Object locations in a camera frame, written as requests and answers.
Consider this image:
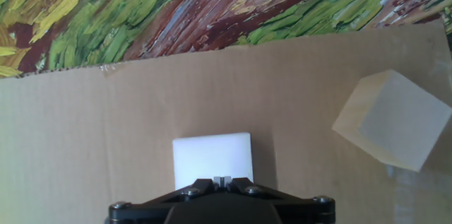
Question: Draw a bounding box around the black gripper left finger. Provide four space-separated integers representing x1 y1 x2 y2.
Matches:
107 176 223 224

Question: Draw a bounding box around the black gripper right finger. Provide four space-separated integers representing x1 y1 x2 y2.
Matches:
222 176 336 224

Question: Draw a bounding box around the white sponge block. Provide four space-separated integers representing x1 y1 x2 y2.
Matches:
172 132 254 191

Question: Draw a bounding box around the brown cardboard sheet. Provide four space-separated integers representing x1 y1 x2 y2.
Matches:
0 22 452 224

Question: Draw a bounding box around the wooden cube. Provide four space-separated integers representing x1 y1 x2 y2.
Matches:
331 69 452 172

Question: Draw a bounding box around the painted pattern tablecloth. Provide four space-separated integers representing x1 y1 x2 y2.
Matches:
0 0 452 78

